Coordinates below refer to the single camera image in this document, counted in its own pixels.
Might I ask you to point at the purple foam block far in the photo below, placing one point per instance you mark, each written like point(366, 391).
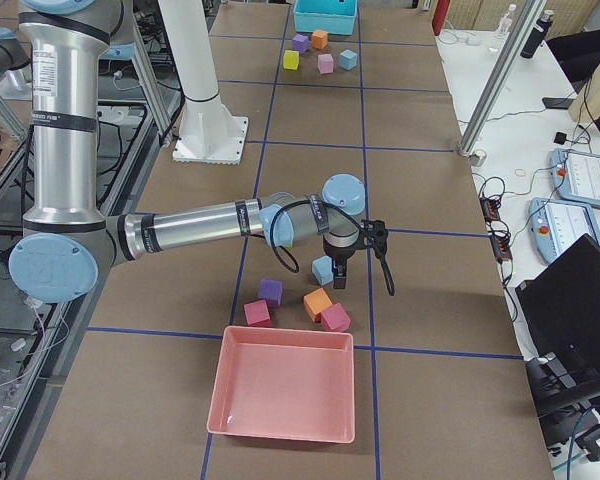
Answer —
point(300, 43)

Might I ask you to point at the black water bottle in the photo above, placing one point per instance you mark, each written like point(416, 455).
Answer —
point(538, 34)

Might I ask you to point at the pink plastic tray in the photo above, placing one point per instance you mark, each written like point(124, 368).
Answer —
point(284, 384)

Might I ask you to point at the teach pendant upper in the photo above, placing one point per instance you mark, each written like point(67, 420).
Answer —
point(576, 175)

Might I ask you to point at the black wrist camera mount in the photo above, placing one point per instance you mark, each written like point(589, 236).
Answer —
point(375, 237)

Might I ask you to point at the magenta foam block right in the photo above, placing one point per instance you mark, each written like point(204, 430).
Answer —
point(335, 318)

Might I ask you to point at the magenta foam block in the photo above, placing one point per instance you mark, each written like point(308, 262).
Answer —
point(257, 314)
point(335, 318)

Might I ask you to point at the black laptop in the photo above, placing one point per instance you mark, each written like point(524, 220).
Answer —
point(562, 304)

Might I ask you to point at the teach pendant lower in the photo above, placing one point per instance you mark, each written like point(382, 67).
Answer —
point(557, 224)

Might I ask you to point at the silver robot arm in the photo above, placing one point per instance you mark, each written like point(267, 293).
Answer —
point(68, 244)

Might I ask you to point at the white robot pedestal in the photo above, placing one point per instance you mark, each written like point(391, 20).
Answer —
point(208, 132)

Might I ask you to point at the teach pendant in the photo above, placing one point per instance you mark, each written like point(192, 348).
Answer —
point(557, 224)
point(576, 175)

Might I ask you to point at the orange foam block far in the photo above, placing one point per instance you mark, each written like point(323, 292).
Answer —
point(319, 39)

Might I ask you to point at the magenta foam block left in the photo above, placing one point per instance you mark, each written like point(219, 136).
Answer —
point(257, 314)

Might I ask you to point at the light blue foam block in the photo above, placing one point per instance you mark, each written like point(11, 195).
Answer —
point(322, 270)
point(348, 59)

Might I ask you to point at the orange foam block near tray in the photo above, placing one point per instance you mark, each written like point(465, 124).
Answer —
point(315, 303)

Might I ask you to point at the pink foam block far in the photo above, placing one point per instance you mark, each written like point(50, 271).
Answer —
point(325, 63)

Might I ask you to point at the aluminium frame post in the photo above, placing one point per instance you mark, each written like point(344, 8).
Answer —
point(510, 51)

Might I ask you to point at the teal plastic bin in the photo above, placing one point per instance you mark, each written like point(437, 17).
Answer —
point(333, 16)

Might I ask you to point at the purple foam block near tray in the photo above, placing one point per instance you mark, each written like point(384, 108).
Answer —
point(271, 292)

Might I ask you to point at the yellow foam block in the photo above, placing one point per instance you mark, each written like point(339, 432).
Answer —
point(291, 60)

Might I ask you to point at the clear plastic bottle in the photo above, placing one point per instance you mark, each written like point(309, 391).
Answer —
point(501, 32)

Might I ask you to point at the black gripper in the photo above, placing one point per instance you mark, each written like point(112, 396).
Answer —
point(339, 260)

